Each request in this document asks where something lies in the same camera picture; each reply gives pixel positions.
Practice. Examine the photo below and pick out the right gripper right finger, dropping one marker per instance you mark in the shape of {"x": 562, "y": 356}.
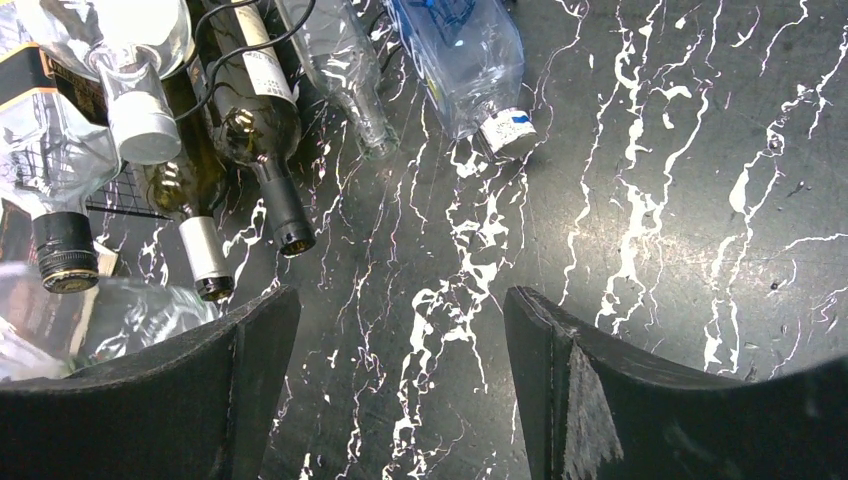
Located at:
{"x": 593, "y": 406}

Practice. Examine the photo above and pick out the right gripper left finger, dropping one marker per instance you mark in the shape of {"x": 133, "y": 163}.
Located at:
{"x": 199, "y": 405}

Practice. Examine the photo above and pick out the clear round flask bottle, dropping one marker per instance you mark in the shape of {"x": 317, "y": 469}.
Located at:
{"x": 50, "y": 335}

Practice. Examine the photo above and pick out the dark green wine bottle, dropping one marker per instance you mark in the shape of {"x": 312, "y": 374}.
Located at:
{"x": 187, "y": 190}

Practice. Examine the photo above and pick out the clear square liquor bottle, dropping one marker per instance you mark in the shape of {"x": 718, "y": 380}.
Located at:
{"x": 56, "y": 150}

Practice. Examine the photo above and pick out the clear round silver-cap bottle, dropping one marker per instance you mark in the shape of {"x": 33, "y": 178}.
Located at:
{"x": 129, "y": 47}

